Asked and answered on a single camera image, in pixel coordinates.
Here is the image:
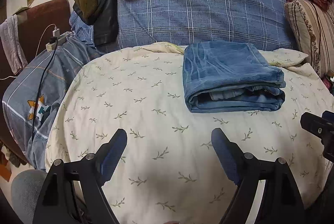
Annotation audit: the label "dark red headboard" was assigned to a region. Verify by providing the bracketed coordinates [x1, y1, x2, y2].
[1, 0, 70, 165]

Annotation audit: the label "grey-blue star bedsheet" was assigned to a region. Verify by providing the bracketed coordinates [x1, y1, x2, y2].
[2, 36, 101, 170]

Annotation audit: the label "black power cable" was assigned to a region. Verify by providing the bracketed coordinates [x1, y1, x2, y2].
[31, 41, 59, 141]

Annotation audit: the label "grey cloth on headboard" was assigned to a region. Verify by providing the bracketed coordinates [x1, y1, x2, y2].
[0, 15, 28, 75]

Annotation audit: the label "white charger cable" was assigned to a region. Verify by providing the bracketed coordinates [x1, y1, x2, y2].
[0, 23, 57, 81]

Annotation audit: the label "beige striped floral pillow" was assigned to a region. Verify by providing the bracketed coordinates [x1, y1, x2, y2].
[284, 0, 334, 77]

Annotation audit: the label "cream leaf-print quilt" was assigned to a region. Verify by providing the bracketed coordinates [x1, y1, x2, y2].
[45, 42, 333, 223]

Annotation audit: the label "blue plaid duvet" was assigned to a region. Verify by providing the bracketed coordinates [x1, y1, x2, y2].
[68, 0, 299, 54]

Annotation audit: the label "white power strip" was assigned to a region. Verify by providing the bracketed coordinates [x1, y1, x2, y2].
[45, 28, 72, 52]

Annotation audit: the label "blue denim jeans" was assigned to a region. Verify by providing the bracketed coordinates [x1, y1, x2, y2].
[182, 41, 286, 113]

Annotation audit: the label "grey round cushion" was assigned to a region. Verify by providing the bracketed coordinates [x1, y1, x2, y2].
[11, 170, 47, 223]

